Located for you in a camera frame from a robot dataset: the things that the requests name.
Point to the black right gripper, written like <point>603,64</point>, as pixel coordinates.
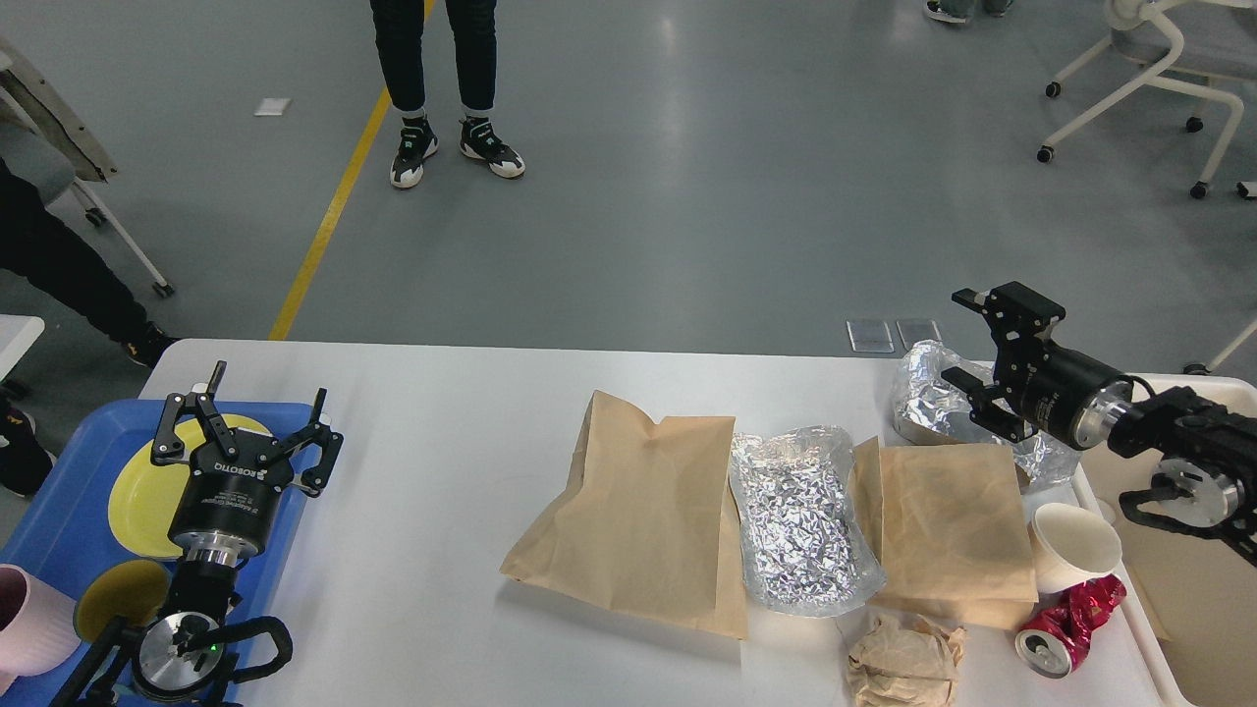
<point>1073,397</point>

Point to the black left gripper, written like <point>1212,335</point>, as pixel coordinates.
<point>236,496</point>

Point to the yellow round plate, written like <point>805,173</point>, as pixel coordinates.
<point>145,497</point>

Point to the dark green mug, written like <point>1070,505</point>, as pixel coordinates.
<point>135,589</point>

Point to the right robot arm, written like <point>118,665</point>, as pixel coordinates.
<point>1204,482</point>

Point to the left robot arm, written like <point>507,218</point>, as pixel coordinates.
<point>188,651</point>

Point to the crumpled foil container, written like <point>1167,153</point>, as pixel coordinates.
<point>928,411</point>

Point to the floor outlet cover plates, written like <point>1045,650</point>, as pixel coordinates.
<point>878,336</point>

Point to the white paper cup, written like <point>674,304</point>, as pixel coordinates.
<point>1071,545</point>

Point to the pink mug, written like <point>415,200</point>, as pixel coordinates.
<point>37,626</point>

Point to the crushed red can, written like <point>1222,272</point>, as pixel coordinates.
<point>1058,639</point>

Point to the beige plastic bin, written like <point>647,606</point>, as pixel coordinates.
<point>1193,602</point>

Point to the crumpled brown paper ball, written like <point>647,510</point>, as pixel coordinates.
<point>906,663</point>

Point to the person in grey jeans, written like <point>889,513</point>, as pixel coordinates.
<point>959,12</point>

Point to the white office chair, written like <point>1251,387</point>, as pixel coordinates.
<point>1186,47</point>

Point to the large brown paper bag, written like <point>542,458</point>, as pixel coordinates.
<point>647,524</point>

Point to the grey chair left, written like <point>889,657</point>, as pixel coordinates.
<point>47,144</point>

